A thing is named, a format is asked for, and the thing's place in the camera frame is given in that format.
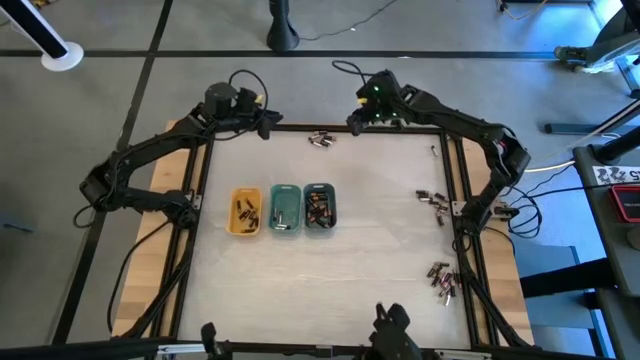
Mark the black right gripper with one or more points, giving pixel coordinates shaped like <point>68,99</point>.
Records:
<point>382,100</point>

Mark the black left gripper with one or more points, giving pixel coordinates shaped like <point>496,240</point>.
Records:
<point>230,110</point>

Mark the slate blue plastic bin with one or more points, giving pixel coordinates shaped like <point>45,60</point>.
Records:
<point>309,189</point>

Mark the green plastic bin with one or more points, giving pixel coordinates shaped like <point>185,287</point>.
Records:
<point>291,200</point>

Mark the black and silver AAA battery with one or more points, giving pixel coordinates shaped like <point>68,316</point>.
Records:
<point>274,215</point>

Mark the Energizer Max AAA battery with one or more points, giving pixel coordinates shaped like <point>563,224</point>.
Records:
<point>329,216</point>

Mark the yellow plastic bin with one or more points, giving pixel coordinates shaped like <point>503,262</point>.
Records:
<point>234,227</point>

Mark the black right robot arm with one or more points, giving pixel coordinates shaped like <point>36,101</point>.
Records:
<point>465,120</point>

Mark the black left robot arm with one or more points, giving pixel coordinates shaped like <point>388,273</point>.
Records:
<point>140,150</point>

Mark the lone silver AAA battery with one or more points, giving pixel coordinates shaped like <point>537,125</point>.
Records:
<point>434,150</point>

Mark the black floor stand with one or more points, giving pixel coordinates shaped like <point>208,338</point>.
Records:
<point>282,35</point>

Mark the white mounting plate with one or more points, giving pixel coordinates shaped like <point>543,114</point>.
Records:
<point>458,207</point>

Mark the white round stand base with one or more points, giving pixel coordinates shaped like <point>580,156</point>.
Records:
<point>70,57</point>

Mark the black floor stand bar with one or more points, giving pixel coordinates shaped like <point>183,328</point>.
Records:
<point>575,128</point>

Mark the black slanted stand pole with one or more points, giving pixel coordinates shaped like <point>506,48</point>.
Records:
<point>30,22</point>

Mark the black desk leg bar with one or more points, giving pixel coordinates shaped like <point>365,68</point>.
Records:
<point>565,280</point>

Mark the printed marker sheet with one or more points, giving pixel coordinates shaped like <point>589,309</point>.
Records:
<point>615,175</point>

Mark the red and black device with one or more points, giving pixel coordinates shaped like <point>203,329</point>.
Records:
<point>627,202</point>

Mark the dark side desk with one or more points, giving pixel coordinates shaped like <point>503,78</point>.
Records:
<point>615,260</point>

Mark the silver frame bracket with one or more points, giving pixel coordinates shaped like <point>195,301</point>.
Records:
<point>462,355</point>
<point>180,348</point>

